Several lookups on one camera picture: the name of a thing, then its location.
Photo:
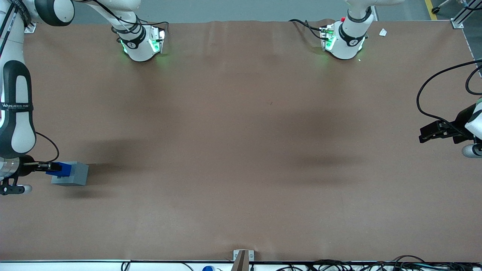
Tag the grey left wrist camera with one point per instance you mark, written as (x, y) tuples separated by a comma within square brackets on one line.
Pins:
[(470, 151)]

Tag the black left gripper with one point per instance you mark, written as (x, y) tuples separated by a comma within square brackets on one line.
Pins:
[(460, 123)]

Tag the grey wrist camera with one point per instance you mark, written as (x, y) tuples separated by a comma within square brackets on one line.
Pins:
[(470, 151), (15, 188)]

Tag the blue plastic part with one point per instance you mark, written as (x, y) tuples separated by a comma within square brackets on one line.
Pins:
[(66, 170)]

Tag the white table edge rail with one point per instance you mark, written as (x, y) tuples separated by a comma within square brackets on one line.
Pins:
[(75, 265)]

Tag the brown table mat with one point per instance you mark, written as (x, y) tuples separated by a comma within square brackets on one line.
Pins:
[(241, 150)]

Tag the chair caster base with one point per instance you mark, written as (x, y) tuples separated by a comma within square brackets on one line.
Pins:
[(437, 9)]

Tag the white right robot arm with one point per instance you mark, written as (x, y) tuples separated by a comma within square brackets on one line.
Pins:
[(15, 128)]

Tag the metal bracket with brown post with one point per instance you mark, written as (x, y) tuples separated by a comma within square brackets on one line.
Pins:
[(243, 259)]

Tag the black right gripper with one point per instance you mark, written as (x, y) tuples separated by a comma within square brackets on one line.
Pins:
[(27, 166)]

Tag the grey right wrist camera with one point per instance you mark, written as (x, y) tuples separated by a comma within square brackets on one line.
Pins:
[(15, 188)]

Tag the gray square base block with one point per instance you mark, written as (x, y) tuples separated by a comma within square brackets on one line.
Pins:
[(79, 175)]

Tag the white paper scrap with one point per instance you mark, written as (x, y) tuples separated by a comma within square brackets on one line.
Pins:
[(383, 32)]

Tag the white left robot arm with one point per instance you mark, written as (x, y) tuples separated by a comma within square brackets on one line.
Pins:
[(346, 45)]

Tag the aluminium frame profile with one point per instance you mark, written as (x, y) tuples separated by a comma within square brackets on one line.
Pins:
[(463, 17), (31, 28)]

